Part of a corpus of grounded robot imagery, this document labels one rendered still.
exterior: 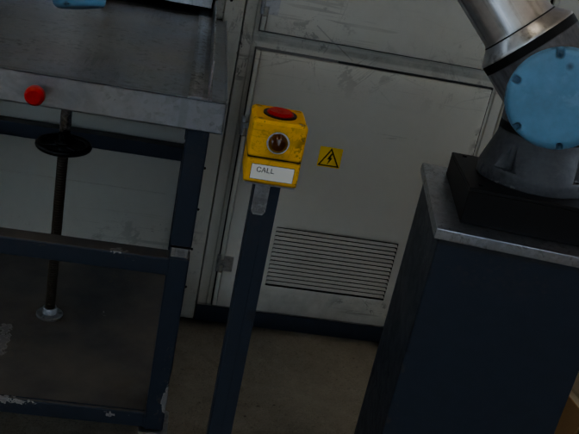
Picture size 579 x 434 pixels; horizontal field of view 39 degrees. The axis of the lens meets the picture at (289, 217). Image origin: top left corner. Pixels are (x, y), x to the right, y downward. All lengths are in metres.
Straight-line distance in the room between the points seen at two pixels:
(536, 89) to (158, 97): 0.61
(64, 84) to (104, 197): 0.84
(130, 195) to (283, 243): 0.43
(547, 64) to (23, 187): 1.46
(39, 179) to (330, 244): 0.79
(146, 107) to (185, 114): 0.07
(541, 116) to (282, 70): 0.98
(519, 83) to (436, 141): 1.00
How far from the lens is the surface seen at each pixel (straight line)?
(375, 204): 2.24
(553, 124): 1.24
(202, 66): 1.61
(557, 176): 1.44
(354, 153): 2.18
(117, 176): 2.21
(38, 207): 2.28
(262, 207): 1.26
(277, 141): 1.18
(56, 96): 1.44
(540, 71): 1.23
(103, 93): 1.43
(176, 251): 1.55
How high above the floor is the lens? 1.25
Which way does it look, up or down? 24 degrees down
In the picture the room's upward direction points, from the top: 12 degrees clockwise
